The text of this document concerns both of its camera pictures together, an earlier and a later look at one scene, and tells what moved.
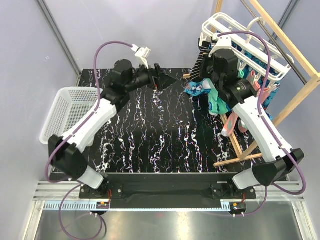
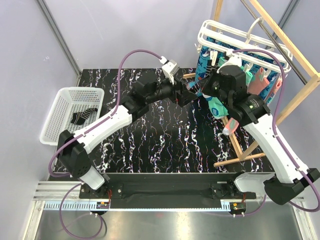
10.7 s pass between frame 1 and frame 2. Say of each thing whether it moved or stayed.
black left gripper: moved
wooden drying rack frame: stayed
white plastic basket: stayed
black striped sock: moved
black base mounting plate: stayed
